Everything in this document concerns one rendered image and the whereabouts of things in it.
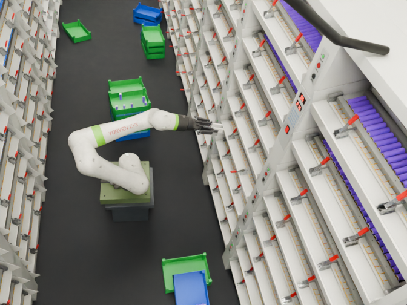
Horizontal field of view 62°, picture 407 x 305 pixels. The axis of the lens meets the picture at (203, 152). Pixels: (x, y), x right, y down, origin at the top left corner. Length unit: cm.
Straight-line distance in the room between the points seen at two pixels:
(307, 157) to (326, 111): 21
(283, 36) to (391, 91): 67
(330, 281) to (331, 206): 27
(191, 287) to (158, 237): 43
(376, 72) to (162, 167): 213
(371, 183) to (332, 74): 36
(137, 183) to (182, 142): 110
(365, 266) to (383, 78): 55
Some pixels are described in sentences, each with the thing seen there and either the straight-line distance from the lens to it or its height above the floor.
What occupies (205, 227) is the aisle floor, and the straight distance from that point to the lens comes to 259.
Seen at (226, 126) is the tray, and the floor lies 76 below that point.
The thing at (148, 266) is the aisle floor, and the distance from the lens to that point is 244.
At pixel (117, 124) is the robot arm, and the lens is 192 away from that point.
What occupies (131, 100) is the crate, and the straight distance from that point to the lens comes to 291.
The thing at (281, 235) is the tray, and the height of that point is 96.
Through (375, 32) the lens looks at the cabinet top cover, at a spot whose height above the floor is 181.
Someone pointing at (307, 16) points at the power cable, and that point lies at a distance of 85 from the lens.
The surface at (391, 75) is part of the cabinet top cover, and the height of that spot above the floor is 181.
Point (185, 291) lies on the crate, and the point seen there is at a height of 6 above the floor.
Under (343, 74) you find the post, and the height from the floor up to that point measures 167.
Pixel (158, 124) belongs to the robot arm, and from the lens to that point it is 182.
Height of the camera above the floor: 228
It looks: 50 degrees down
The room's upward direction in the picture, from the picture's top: 13 degrees clockwise
